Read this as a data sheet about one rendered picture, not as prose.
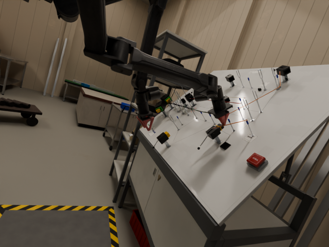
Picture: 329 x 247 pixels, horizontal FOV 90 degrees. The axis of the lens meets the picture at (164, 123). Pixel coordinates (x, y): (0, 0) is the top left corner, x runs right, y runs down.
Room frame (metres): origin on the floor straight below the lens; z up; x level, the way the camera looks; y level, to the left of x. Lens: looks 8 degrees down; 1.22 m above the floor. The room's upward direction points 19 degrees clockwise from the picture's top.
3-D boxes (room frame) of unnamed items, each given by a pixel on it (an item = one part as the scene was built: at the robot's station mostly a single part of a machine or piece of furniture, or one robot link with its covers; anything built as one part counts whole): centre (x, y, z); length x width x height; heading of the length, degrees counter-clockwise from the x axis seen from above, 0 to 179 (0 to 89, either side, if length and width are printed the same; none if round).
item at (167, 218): (0.83, -0.19, 0.60); 0.55 x 0.03 x 0.39; 26
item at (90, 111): (4.93, 1.46, 0.39); 2.19 x 1.70 x 0.79; 123
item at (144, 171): (1.33, 0.05, 0.60); 0.55 x 0.02 x 0.39; 26
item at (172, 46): (2.00, 0.16, 0.92); 0.60 x 0.50 x 1.85; 26
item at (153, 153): (1.07, -0.05, 0.83); 1.18 x 0.05 x 0.06; 26
